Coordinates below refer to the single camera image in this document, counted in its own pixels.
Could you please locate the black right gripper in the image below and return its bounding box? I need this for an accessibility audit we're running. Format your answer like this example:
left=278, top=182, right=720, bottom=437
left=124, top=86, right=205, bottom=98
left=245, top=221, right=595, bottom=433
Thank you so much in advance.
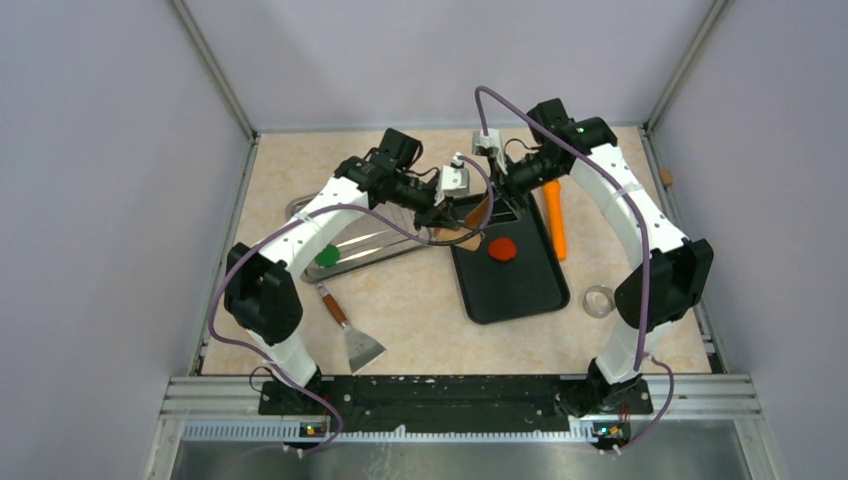
left=480, top=151, right=564, bottom=228

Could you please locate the wooden dough roller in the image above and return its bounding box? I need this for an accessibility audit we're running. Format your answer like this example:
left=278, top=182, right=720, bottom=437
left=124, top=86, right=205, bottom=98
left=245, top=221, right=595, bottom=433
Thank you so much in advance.
left=431, top=194, right=521, bottom=251

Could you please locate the orange-red dough piece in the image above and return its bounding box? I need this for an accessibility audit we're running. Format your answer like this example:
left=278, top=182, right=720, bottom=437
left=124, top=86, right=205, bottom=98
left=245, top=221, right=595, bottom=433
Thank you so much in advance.
left=487, top=237, right=518, bottom=262

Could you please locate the black baking tray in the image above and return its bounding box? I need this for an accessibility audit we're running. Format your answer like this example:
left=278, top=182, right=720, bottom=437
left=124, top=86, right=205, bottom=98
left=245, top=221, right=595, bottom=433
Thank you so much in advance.
left=450, top=196, right=571, bottom=325

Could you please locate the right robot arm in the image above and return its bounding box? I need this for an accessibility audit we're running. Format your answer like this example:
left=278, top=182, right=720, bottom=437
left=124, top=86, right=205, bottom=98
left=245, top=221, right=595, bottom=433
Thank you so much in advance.
left=503, top=98, right=714, bottom=416

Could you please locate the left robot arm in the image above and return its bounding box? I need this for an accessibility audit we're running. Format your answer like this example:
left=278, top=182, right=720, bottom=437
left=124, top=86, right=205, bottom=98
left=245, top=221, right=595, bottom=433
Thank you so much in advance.
left=215, top=129, right=474, bottom=414

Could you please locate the green dough disc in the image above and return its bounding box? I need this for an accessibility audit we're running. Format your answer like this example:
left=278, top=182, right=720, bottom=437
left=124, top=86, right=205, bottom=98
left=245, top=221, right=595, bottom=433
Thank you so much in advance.
left=314, top=244, right=341, bottom=268

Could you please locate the orange toy carrot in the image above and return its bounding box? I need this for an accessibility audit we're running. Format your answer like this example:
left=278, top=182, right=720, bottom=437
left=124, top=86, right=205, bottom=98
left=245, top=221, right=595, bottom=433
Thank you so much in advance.
left=542, top=180, right=567, bottom=262

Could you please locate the silver metal tray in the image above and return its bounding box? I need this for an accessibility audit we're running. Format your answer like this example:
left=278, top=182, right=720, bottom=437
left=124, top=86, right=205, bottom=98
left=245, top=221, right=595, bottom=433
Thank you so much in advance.
left=285, top=194, right=427, bottom=284

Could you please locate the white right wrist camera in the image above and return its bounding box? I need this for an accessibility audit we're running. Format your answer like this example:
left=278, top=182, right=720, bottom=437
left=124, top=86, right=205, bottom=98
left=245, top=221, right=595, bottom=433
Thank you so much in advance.
left=471, top=129, right=507, bottom=173

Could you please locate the small brown wall object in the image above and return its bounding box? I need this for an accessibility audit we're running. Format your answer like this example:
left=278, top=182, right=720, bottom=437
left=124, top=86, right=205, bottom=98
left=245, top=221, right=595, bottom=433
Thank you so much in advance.
left=658, top=168, right=674, bottom=188

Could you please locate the wooden handled metal scraper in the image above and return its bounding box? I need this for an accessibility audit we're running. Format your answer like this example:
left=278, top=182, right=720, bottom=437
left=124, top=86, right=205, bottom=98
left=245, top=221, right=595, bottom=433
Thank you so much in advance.
left=316, top=283, right=386, bottom=375

